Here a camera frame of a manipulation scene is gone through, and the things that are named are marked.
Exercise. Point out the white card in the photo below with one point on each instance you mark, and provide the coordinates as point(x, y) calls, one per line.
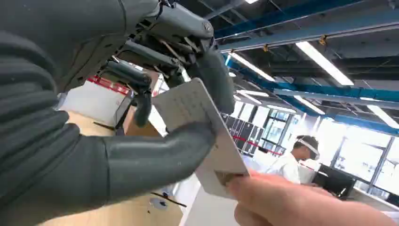
point(187, 106)

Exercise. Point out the white panel with red stripe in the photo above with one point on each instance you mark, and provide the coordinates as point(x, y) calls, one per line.
point(93, 99)

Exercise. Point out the black monitor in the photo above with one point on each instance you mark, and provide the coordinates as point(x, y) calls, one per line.
point(335, 181)

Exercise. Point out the dark window frame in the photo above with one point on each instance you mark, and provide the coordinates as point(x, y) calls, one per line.
point(378, 165)

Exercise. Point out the black shelving rack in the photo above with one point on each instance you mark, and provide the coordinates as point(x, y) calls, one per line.
point(244, 132)

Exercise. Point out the person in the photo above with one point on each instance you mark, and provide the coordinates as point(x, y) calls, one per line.
point(285, 167)

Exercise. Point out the blue ceiling duct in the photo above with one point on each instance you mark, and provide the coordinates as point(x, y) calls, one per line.
point(324, 92)

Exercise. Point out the long ceiling light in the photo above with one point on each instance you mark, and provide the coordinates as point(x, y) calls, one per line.
point(251, 95)
point(382, 114)
point(251, 66)
point(308, 104)
point(281, 108)
point(324, 63)

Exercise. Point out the yellow beam clamp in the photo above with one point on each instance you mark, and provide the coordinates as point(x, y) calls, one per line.
point(265, 48)
point(323, 40)

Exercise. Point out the blue ceiling beam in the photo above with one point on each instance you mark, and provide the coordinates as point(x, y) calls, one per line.
point(311, 31)

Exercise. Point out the person's hand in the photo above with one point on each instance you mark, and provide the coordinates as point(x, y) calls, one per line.
point(290, 202)

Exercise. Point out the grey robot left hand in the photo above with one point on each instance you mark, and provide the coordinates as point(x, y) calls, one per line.
point(78, 37)

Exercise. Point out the ribbed grey left arm sleeve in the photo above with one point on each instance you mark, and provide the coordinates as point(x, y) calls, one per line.
point(34, 146)

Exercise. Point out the brown cardboard box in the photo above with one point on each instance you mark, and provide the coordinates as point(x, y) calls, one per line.
point(142, 131)

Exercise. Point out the red barrier tape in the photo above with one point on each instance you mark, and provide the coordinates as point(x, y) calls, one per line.
point(258, 146)

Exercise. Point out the white headset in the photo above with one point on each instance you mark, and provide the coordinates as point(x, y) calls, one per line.
point(310, 147)

